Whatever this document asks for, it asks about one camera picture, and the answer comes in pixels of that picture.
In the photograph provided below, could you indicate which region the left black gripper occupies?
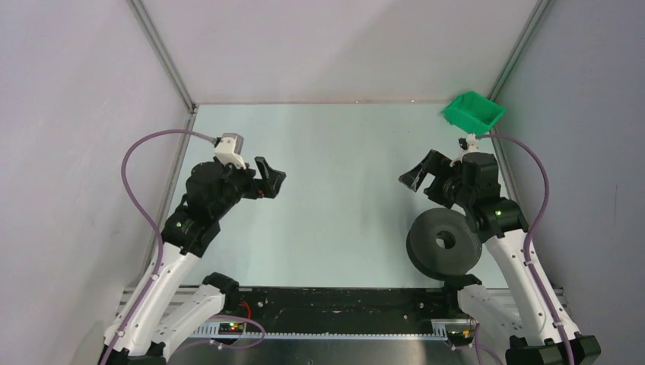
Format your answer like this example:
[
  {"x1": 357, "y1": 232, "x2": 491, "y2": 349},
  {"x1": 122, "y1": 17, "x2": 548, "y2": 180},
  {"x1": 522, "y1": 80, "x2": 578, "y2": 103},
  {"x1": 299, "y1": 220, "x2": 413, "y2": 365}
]
[{"x1": 212, "y1": 156, "x2": 285, "y2": 219}]

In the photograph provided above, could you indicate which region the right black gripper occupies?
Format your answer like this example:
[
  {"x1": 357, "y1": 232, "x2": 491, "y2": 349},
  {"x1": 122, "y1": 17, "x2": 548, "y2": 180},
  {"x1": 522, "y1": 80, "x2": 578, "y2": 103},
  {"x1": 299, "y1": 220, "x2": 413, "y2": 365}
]
[{"x1": 399, "y1": 149, "x2": 474, "y2": 209}]

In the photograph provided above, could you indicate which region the black cable spool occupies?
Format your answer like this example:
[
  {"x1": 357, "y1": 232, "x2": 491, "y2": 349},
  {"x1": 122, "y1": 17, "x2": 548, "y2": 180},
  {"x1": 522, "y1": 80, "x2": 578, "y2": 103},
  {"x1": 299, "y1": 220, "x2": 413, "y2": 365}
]
[{"x1": 405, "y1": 208, "x2": 482, "y2": 281}]

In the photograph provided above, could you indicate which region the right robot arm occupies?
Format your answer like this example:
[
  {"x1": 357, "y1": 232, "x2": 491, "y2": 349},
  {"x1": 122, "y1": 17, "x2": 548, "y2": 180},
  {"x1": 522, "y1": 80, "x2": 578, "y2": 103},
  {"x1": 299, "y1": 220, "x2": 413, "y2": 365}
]
[{"x1": 399, "y1": 151, "x2": 602, "y2": 364}]

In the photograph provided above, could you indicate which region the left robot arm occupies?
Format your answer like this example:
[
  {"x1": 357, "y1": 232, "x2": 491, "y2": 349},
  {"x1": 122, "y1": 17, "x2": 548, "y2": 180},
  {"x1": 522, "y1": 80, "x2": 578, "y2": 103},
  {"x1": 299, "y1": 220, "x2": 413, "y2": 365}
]
[{"x1": 99, "y1": 157, "x2": 287, "y2": 364}]

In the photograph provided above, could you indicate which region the green plastic bin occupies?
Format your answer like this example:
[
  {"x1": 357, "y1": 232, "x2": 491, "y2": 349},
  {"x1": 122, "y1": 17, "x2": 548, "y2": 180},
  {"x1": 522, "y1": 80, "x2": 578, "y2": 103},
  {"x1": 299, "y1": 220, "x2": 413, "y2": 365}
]
[{"x1": 441, "y1": 91, "x2": 507, "y2": 135}]

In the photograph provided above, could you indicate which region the left circuit board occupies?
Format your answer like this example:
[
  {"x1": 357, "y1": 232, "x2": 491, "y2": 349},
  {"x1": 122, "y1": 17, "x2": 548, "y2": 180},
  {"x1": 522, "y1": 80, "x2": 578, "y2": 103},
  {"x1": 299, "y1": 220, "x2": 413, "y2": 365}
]
[{"x1": 218, "y1": 322, "x2": 246, "y2": 336}]

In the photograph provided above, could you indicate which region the circuit board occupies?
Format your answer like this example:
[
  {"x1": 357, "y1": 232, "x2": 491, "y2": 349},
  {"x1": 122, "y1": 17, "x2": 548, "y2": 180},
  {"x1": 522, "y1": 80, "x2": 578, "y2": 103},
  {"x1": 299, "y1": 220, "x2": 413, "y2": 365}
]
[
  {"x1": 218, "y1": 322, "x2": 246, "y2": 336},
  {"x1": 446, "y1": 330, "x2": 474, "y2": 348}
]

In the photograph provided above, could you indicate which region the right circuit board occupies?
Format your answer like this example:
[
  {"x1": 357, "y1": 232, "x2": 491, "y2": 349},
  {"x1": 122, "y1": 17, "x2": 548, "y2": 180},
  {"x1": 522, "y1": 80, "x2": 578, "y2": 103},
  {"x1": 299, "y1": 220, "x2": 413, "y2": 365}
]
[{"x1": 446, "y1": 330, "x2": 474, "y2": 348}]

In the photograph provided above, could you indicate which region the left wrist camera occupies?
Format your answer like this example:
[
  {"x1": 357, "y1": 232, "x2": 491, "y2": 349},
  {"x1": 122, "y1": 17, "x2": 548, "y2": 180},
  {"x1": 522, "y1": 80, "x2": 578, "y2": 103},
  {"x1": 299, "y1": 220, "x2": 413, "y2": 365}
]
[{"x1": 214, "y1": 133, "x2": 247, "y2": 170}]

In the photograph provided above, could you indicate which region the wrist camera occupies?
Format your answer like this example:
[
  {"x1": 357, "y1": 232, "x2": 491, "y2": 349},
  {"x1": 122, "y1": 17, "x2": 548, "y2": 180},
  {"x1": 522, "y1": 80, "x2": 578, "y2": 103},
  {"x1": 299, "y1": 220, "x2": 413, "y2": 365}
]
[
  {"x1": 450, "y1": 134, "x2": 480, "y2": 167},
  {"x1": 214, "y1": 133, "x2": 247, "y2": 170}
]

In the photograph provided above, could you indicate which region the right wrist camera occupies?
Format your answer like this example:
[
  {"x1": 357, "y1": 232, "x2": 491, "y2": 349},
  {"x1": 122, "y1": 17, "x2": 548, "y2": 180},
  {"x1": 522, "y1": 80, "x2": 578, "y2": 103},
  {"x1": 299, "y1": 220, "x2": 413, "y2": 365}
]
[{"x1": 450, "y1": 134, "x2": 480, "y2": 167}]

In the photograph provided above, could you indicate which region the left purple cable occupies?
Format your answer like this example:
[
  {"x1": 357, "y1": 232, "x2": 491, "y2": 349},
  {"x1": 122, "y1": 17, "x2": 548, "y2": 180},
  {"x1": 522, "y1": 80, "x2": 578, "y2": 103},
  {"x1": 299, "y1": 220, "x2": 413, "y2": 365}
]
[{"x1": 98, "y1": 129, "x2": 218, "y2": 365}]

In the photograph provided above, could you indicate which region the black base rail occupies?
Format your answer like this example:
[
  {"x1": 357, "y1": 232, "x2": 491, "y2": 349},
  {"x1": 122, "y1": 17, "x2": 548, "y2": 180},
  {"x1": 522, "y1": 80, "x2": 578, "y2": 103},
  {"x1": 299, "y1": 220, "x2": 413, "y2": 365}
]
[{"x1": 191, "y1": 286, "x2": 485, "y2": 336}]

